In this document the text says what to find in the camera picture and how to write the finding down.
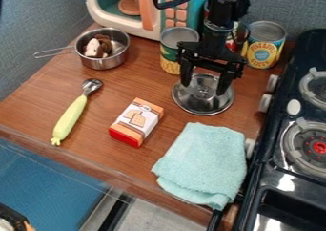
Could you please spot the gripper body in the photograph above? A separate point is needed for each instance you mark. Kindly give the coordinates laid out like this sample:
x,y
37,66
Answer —
x,y
211,54

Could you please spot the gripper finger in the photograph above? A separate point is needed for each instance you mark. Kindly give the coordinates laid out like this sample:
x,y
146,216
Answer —
x,y
186,74
225,82

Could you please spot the toy microwave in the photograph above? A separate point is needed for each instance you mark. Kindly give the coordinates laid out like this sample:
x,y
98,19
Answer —
x,y
127,18

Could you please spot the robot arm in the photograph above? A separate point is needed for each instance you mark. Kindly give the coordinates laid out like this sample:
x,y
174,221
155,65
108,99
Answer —
x,y
221,16

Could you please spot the light blue cloth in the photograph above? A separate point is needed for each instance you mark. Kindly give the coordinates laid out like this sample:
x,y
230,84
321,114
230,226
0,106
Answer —
x,y
204,164

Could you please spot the brown plush monkey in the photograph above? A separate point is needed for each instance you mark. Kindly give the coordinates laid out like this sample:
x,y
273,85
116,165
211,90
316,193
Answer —
x,y
98,46

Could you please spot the orange and white toy box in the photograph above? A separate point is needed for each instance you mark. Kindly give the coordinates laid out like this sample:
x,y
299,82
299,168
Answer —
x,y
136,121

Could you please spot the toy stove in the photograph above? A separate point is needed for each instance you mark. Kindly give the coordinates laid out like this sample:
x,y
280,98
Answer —
x,y
297,145

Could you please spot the yellow and blue can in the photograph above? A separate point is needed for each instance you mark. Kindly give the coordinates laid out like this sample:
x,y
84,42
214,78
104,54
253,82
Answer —
x,y
264,48

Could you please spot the green and yellow can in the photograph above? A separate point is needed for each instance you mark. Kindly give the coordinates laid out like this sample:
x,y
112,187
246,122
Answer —
x,y
171,55

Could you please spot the silver pot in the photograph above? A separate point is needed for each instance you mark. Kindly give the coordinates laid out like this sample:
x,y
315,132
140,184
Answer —
x,y
111,60

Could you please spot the silver lid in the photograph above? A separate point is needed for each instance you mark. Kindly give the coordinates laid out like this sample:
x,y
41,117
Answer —
x,y
203,98

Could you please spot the red can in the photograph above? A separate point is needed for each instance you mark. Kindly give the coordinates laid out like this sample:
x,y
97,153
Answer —
x,y
231,46

